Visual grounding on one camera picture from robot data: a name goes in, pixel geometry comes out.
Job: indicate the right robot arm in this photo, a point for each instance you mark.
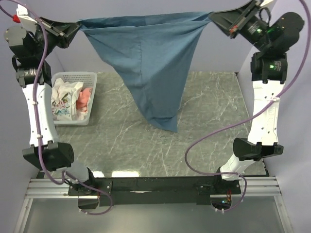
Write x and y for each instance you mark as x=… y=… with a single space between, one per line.
x=269 y=73

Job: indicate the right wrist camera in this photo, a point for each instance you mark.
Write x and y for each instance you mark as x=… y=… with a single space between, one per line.
x=263 y=3

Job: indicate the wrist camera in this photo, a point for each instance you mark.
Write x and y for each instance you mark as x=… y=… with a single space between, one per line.
x=23 y=14
x=263 y=3

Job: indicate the white printed cloth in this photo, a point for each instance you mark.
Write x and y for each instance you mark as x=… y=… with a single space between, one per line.
x=63 y=100

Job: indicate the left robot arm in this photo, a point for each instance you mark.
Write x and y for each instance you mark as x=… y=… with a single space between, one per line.
x=31 y=40

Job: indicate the white plastic basket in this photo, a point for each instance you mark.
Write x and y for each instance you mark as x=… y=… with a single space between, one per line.
x=89 y=80

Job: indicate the blue pillowcase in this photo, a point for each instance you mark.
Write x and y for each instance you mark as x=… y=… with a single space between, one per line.
x=152 y=54

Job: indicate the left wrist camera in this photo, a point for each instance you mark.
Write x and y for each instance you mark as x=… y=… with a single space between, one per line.
x=23 y=14

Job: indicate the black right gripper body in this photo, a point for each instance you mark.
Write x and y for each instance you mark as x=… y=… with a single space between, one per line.
x=254 y=29

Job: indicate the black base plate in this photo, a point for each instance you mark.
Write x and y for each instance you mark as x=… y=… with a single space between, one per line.
x=164 y=190

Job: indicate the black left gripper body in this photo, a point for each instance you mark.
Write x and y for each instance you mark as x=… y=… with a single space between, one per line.
x=53 y=40

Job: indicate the pink cloth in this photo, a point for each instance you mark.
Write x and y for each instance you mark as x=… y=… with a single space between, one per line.
x=83 y=99

